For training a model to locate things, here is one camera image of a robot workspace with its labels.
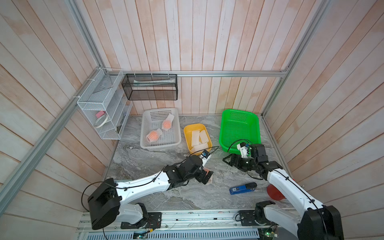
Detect aluminium front rail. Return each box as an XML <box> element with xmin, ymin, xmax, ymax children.
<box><xmin>76</xmin><ymin>206</ymin><xmax>301</xmax><ymax>233</ymax></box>

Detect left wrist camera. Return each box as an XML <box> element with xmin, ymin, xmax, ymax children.
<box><xmin>199</xmin><ymin>150</ymin><xmax>211</xmax><ymax>167</ymax></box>

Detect blue black stapler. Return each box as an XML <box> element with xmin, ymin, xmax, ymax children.
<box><xmin>229</xmin><ymin>182</ymin><xmax>258</xmax><ymax>195</ymax></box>

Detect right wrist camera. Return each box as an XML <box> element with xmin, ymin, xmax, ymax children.
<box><xmin>237</xmin><ymin>142</ymin><xmax>250</xmax><ymax>158</ymax></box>

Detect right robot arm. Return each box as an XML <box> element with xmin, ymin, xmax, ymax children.
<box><xmin>223</xmin><ymin>140</ymin><xmax>344</xmax><ymax>240</ymax></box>

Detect white plastic basket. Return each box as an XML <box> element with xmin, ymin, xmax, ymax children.
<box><xmin>140</xmin><ymin>108</ymin><xmax>182</xmax><ymax>151</ymax></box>

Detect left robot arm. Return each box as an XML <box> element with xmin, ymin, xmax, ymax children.
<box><xmin>87</xmin><ymin>151</ymin><xmax>213</xmax><ymax>230</ymax></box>

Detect white foam net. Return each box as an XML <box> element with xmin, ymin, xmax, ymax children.
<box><xmin>191</xmin><ymin>143</ymin><xmax>209</xmax><ymax>154</ymax></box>
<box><xmin>191</xmin><ymin>130</ymin><xmax>200</xmax><ymax>147</ymax></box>
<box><xmin>199</xmin><ymin>130</ymin><xmax>209</xmax><ymax>144</ymax></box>

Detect yellow plastic tub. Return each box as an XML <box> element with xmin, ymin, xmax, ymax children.
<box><xmin>184</xmin><ymin>124</ymin><xmax>213</xmax><ymax>154</ymax></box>

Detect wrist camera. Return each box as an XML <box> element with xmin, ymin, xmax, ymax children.
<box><xmin>199</xmin><ymin>150</ymin><xmax>211</xmax><ymax>167</ymax></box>
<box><xmin>237</xmin><ymin>142</ymin><xmax>250</xmax><ymax>158</ymax></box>

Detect white wire shelf rack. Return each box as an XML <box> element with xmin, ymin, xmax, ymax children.
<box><xmin>77</xmin><ymin>68</ymin><xmax>132</xmax><ymax>140</ymax></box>

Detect red pen cup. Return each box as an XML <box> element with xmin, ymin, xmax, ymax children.
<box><xmin>267</xmin><ymin>184</ymin><xmax>286</xmax><ymax>201</ymax></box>

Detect black wire mesh basket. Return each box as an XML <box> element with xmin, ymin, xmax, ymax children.
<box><xmin>122</xmin><ymin>73</ymin><xmax>179</xmax><ymax>101</ymax></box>

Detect green plastic basket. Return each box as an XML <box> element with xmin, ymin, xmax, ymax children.
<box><xmin>219</xmin><ymin>109</ymin><xmax>261</xmax><ymax>155</ymax></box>

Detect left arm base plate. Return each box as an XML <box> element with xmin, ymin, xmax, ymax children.
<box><xmin>121</xmin><ymin>212</ymin><xmax>162</xmax><ymax>230</ymax></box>

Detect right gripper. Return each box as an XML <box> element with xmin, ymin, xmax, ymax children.
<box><xmin>223</xmin><ymin>153</ymin><xmax>258</xmax><ymax>171</ymax></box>

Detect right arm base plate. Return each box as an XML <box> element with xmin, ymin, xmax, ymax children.
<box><xmin>239</xmin><ymin>210</ymin><xmax>271</xmax><ymax>227</ymax></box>

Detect pink box on shelf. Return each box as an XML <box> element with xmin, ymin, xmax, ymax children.
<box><xmin>95</xmin><ymin>111</ymin><xmax>106</xmax><ymax>119</ymax></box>

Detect white tape roll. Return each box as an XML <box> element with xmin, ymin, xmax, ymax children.
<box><xmin>94</xmin><ymin>115</ymin><xmax>109</xmax><ymax>129</ymax></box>

